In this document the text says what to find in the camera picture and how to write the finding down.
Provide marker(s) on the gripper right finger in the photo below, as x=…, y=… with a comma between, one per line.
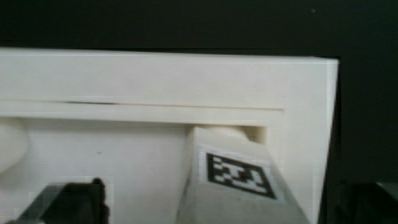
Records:
x=369, y=203

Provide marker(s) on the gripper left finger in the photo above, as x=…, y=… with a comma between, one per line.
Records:
x=68, y=204

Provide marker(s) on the white leg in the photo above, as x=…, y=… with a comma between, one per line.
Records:
x=235, y=192

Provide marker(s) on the white square tabletop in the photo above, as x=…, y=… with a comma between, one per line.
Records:
x=72, y=141

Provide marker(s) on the white corner fence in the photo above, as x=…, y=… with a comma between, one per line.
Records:
x=196, y=80

